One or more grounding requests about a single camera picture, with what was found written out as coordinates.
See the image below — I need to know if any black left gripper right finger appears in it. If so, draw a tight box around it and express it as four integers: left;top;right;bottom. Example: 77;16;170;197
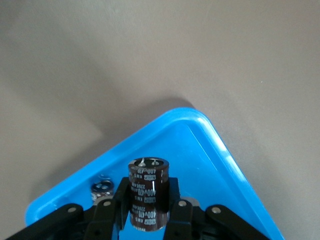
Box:
163;177;196;240

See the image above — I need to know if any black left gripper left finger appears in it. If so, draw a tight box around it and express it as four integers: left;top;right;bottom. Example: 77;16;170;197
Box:
84;176;132;240

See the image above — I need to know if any dark brown electrolytic capacitor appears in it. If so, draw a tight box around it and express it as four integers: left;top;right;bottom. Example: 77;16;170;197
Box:
127;156;171;232
90;179;116;202

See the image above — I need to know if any blue plastic tray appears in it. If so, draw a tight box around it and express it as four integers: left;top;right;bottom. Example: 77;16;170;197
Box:
24;107;286;240

